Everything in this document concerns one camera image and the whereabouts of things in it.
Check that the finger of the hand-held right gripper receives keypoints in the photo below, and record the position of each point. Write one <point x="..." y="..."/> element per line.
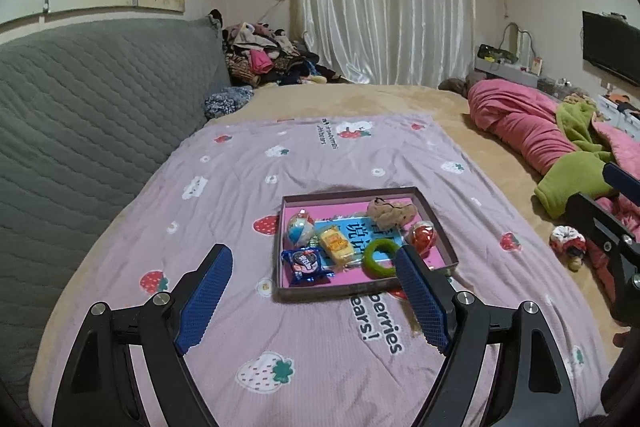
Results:
<point x="622" y="179"/>
<point x="595" y="219"/>

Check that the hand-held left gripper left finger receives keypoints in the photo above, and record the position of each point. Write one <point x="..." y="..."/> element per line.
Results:
<point x="205" y="302"/>

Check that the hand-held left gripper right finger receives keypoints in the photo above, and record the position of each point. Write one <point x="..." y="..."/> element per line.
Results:
<point x="422" y="302"/>

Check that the red strawberry toy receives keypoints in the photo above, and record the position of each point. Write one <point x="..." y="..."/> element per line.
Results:
<point x="422" y="238"/>

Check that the green hair scrunchie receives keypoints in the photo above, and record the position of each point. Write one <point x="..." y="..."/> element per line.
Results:
<point x="370" y="262"/>

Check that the yellow cake packet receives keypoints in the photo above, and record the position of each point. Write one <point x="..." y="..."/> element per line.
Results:
<point x="337" y="247"/>

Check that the dark cardboard box tray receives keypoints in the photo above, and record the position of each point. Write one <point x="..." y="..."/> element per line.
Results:
<point x="320" y="294"/>

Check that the blue cookie packet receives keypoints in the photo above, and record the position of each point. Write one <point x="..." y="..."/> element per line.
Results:
<point x="306" y="264"/>

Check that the red and white plush toy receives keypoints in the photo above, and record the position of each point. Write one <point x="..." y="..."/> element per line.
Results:
<point x="567" y="244"/>

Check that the green fleece blanket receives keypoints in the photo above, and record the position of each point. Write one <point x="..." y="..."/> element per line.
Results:
<point x="570" y="177"/>

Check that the beige plush toy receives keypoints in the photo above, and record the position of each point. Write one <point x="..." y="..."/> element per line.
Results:
<point x="390" y="213"/>

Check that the pink and blue book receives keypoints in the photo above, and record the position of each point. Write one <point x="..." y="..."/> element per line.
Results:
<point x="350" y="209"/>

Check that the blue foil egg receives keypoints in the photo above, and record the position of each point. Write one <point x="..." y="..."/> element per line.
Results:
<point x="300" y="227"/>

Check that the pink quilt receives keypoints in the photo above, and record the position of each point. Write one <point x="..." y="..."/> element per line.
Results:
<point x="515" y="117"/>

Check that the black flat television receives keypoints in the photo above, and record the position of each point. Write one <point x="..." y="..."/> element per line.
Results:
<point x="612" y="47"/>

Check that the cluttered white desk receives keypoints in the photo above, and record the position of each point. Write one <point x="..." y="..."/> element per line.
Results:
<point x="505" y="69"/>

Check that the white bent pipe rack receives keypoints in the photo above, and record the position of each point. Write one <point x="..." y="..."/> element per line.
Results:
<point x="526" y="39"/>

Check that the pink strawberry printed blanket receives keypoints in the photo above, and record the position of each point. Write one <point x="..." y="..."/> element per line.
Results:
<point x="300" y="157"/>

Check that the black bag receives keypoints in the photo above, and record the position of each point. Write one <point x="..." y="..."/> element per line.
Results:
<point x="495" y="53"/>

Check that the grey brown cloth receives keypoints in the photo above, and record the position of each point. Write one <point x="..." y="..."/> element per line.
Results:
<point x="455" y="86"/>

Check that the blue patterned cloth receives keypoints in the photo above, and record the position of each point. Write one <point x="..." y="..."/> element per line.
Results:
<point x="227" y="102"/>

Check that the grey quilted headboard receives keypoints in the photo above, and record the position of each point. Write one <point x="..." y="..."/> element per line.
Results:
<point x="100" y="107"/>

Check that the pile of clothes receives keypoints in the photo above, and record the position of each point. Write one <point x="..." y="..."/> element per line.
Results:
<point x="265" y="57"/>

